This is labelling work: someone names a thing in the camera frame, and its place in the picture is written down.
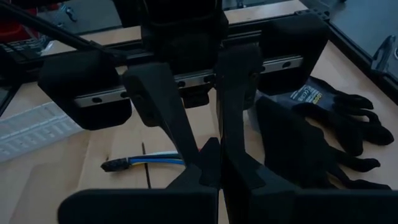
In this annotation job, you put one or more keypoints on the black aluminium table frame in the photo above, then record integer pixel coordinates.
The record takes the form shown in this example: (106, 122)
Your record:
(244, 31)

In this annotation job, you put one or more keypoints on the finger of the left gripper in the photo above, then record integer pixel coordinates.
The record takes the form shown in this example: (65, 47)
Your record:
(161, 99)
(233, 93)

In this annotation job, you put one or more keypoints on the grey table clamp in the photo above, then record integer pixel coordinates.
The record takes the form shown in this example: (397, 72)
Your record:
(70, 14)

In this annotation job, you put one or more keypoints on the red plastic box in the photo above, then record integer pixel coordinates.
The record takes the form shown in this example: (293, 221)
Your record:
(15, 28)

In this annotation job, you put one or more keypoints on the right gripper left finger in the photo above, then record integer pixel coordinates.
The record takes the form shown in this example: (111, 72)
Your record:
(192, 202)

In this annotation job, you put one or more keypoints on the small black electronics box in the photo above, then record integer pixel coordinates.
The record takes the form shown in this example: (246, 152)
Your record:
(21, 49)

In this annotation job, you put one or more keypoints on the black zip tie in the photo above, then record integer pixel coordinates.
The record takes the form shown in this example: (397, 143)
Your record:
(147, 174)

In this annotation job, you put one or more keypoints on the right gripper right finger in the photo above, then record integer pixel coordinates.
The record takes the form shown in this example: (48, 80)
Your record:
(280, 208)

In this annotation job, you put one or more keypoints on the black grey work glove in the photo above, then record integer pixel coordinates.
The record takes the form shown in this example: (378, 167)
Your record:
(289, 140)

